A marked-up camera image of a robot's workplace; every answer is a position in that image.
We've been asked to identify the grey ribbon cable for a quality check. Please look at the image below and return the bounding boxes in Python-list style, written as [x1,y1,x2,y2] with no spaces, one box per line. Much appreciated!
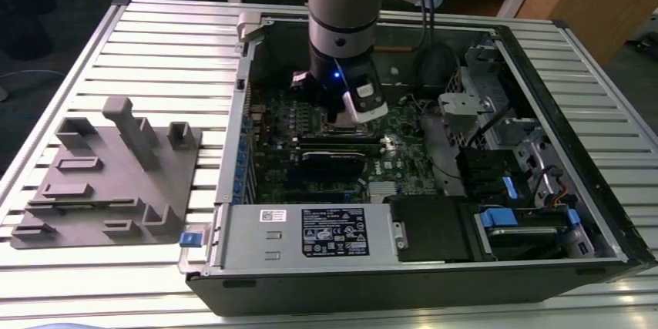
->
[419,112,467,196]

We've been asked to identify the black plastic disk bay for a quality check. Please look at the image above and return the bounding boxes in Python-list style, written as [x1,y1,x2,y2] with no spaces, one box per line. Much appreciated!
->
[454,149,522,202]

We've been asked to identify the black chair base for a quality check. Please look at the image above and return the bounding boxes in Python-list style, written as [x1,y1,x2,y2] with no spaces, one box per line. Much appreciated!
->
[623,32,658,61]

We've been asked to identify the black graphics card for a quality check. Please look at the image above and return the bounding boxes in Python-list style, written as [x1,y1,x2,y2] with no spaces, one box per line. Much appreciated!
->
[299,149,370,184]

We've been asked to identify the silver power supply unit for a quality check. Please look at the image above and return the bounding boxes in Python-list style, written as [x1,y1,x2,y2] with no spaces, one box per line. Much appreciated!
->
[219,202,400,269]

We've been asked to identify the thick black cable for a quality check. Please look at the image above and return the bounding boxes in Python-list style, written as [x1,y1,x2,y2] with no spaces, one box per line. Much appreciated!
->
[414,41,459,90]

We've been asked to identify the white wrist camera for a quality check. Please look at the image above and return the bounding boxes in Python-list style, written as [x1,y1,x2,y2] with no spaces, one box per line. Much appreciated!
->
[342,72,391,124]

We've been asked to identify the thin black cable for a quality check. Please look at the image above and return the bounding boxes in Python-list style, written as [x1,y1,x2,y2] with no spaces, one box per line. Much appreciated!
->
[472,99,512,149]

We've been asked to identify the black office chair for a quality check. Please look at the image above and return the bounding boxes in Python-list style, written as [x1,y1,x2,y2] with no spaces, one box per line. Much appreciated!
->
[0,0,59,62]

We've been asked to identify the grey plastic bracket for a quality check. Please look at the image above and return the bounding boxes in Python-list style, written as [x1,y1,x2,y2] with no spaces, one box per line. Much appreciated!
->
[436,92,499,134]

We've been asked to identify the CPU socket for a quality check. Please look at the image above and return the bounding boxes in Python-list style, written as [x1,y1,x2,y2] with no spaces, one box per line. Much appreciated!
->
[318,107,378,139]

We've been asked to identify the metal drive cage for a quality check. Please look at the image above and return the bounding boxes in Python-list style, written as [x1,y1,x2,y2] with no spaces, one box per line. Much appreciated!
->
[444,45,522,153]

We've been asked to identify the blue drive carrier tab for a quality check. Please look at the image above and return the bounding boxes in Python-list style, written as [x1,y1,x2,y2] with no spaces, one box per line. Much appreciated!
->
[499,176,522,200]

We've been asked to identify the silver CPU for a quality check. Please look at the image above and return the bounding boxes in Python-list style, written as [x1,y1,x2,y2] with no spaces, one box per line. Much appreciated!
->
[331,117,360,132]

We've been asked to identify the green motherboard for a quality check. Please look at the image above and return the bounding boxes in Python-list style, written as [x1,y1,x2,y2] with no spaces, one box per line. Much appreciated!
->
[244,81,456,205]

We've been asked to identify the grey parts rack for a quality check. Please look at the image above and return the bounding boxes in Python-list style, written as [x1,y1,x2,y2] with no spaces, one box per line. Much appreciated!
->
[8,96,204,250]

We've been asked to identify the grey case corner block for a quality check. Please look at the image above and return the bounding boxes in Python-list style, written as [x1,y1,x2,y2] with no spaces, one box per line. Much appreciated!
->
[236,12,267,43]

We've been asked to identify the black fan shroud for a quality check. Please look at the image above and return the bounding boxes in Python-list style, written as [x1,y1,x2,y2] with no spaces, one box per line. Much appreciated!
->
[383,194,499,264]

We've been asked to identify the black PC case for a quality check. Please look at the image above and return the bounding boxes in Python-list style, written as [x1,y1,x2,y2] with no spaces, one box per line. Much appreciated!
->
[183,11,658,318]

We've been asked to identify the silver chipset heatsink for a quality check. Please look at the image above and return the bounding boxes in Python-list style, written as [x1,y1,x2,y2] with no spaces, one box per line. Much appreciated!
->
[367,181,400,196]

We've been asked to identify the hard disk blue carrier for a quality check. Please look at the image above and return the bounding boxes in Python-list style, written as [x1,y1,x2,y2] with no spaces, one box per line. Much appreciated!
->
[476,206,582,263]

